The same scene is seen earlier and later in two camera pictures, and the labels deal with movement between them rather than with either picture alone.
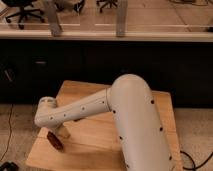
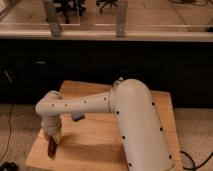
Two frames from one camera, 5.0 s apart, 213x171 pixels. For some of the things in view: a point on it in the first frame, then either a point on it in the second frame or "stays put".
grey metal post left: x=52 y=18 stays put
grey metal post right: x=121 y=18 stays put
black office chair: x=107 y=2 stays put
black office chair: x=23 y=4 -> x=70 y=6
